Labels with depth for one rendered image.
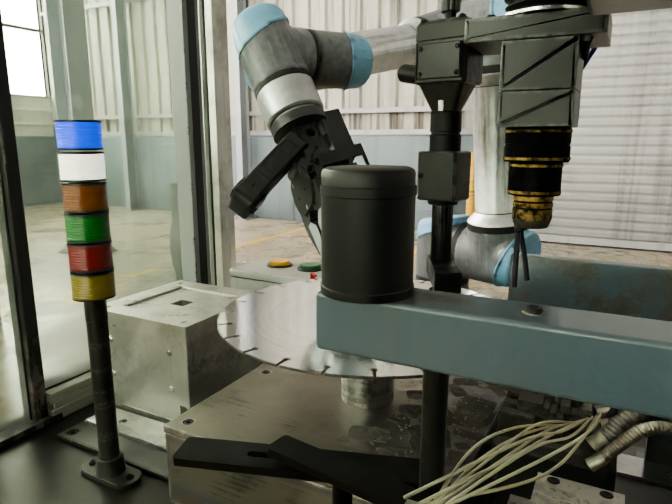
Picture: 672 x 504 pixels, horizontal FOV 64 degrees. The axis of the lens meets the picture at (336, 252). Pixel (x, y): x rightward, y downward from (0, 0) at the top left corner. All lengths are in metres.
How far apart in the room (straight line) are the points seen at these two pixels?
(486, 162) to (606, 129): 5.38
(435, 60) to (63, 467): 0.63
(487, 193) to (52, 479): 0.82
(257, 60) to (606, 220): 5.93
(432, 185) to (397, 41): 0.50
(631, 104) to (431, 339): 6.14
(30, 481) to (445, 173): 0.59
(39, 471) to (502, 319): 0.62
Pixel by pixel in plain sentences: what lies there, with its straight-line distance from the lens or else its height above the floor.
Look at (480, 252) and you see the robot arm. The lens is 1.09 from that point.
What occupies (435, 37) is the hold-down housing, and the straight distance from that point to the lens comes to 0.57.
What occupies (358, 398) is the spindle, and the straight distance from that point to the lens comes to 0.62.
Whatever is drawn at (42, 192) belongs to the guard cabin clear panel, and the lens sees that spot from 0.84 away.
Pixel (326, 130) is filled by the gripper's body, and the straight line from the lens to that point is 0.67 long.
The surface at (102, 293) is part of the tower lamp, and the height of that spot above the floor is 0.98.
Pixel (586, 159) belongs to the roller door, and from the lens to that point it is 6.42.
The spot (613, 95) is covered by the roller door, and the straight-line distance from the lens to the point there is 6.43.
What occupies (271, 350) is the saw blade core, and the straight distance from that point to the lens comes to 0.51.
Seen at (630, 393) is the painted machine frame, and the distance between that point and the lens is 0.31.
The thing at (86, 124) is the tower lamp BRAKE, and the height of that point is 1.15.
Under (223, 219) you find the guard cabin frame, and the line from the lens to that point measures 1.08.
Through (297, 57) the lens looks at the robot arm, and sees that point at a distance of 0.70.
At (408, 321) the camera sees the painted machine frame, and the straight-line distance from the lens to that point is 0.32.
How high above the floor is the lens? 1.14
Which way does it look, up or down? 12 degrees down
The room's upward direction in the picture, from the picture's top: straight up
